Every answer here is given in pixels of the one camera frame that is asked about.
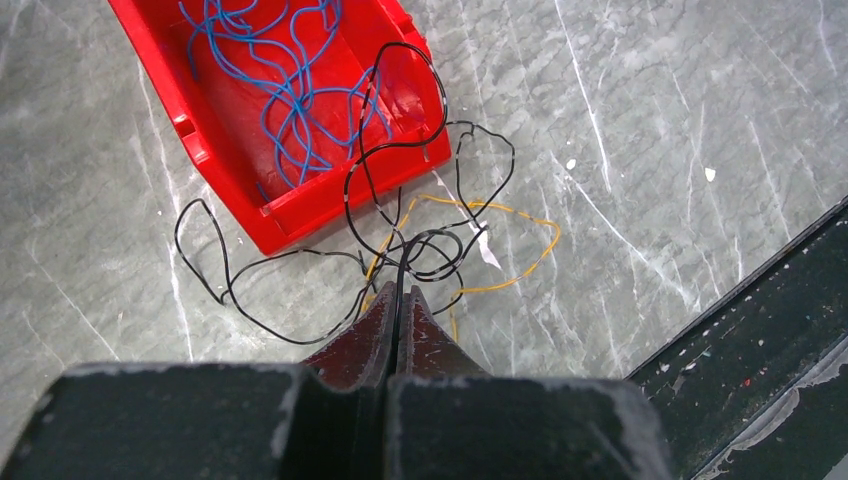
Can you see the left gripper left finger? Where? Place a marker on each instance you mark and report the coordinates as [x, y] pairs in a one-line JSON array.
[[322, 418]]

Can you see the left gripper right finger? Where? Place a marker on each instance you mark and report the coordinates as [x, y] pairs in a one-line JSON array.
[[465, 426]]

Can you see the black aluminium base frame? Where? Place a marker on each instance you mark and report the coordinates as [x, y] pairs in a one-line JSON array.
[[756, 387]]

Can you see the red plastic bin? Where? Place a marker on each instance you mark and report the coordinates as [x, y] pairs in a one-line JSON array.
[[293, 111]]

